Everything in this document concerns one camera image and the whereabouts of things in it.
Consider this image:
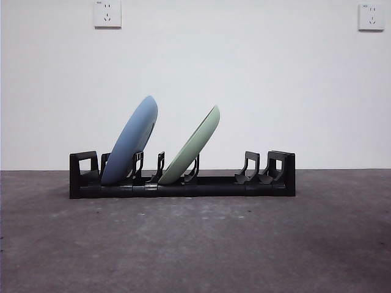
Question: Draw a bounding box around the green round plate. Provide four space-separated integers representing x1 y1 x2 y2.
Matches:
158 105 221 185

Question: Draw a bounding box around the blue round plate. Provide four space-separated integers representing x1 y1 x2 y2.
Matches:
100 95 159 186

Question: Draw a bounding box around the black plastic plate rack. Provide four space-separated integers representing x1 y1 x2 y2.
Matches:
69 150 296 199

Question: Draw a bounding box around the white wall socket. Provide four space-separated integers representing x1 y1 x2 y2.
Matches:
93 0 122 30
357 3 385 31

